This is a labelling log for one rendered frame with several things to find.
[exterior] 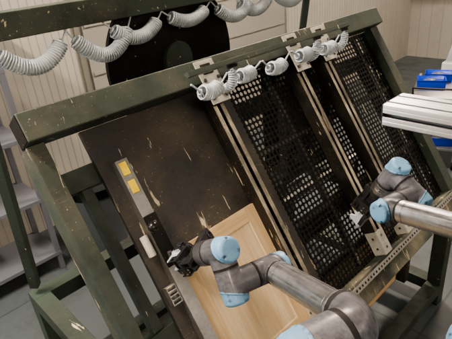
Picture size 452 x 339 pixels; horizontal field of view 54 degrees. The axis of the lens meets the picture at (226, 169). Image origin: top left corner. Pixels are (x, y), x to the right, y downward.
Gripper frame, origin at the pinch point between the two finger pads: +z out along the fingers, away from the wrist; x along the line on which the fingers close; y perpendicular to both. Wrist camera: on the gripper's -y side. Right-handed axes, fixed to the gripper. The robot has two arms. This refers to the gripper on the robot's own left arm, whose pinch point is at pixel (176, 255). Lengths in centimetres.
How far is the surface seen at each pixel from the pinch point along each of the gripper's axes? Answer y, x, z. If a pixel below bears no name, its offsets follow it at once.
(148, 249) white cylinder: 1.2, -6.0, 10.6
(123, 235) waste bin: -80, 28, 252
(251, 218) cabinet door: -39.4, 20.1, 11.6
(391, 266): -78, 96, 9
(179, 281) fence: 2.4, 10.0, 9.4
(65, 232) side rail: 15.8, -30.9, 12.2
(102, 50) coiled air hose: -58, -73, 34
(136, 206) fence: -6.7, -19.6, 9.5
